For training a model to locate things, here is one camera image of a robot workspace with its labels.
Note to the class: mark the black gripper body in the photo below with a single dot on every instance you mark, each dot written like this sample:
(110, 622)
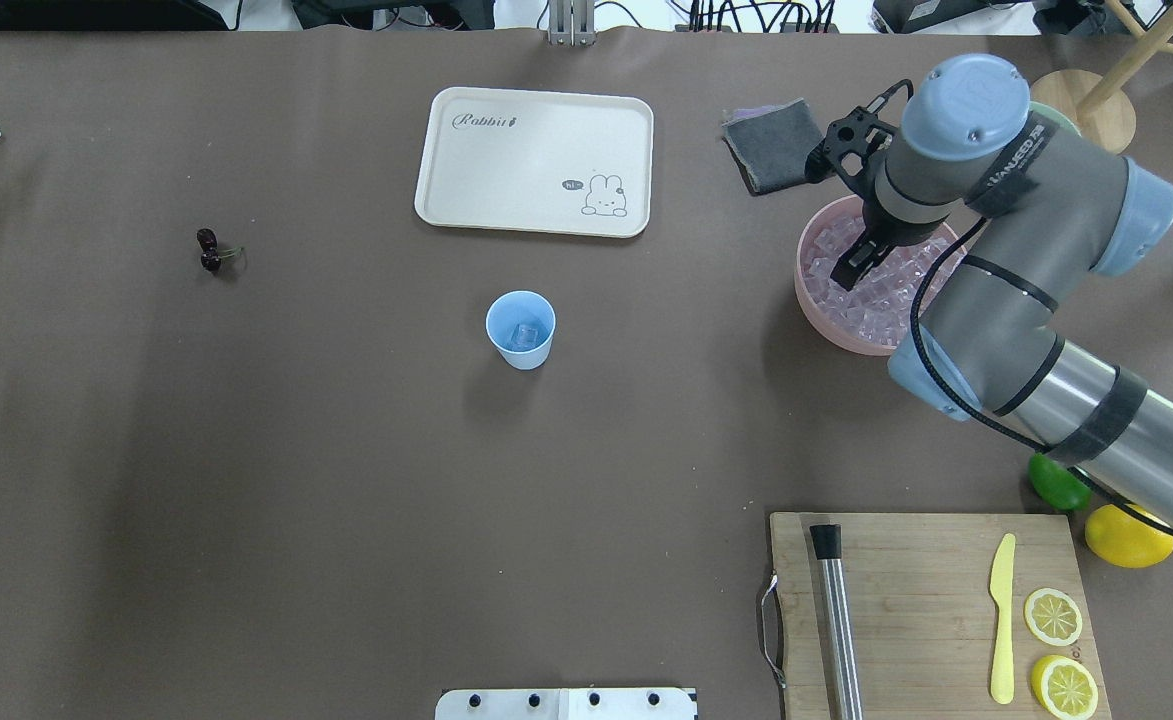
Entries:
(877, 232)

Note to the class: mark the clear ice cube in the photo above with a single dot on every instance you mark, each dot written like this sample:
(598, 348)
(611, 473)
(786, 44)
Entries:
(525, 337)

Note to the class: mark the pink bowl of ice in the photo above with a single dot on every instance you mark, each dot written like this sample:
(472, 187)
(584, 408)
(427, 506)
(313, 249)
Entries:
(873, 318)

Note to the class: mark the whole yellow lemon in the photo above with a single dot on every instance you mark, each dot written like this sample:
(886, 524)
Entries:
(1119, 539)

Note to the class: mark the light blue plastic cup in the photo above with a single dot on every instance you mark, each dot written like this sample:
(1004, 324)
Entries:
(521, 306)

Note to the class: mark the dark cherries pair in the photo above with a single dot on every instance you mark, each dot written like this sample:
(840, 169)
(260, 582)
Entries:
(213, 256)

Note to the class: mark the yellow plastic knife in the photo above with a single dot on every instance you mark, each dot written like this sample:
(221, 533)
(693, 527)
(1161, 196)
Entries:
(1001, 590)

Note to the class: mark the wooden cup stand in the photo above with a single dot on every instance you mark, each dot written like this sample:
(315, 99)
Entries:
(1097, 106)

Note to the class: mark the mint green bowl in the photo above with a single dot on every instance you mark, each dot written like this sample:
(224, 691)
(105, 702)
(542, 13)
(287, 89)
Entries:
(1056, 115)

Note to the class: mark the lemon slice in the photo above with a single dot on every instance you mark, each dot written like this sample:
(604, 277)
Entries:
(1053, 617)
(1064, 687)

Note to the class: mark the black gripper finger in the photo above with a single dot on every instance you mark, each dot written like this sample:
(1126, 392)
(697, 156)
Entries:
(865, 254)

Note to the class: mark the cream rabbit tray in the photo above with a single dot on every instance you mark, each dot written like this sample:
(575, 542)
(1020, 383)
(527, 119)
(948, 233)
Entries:
(504, 159)

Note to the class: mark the wooden cutting board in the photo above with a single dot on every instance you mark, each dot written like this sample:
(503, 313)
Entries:
(923, 621)

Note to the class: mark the steel muddler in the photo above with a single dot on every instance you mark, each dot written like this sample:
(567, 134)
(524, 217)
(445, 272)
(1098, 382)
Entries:
(839, 654)

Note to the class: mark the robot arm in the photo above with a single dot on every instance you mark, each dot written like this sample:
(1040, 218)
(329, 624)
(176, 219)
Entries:
(1052, 208)

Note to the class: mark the grey folded cloth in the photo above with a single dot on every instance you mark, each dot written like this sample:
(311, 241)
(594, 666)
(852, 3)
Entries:
(777, 146)

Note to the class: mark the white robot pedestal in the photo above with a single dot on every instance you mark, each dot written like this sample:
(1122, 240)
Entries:
(569, 703)

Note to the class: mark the green lime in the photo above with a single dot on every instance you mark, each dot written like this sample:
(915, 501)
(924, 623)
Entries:
(1056, 485)

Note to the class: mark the aluminium frame post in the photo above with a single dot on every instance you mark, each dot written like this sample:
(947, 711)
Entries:
(571, 23)

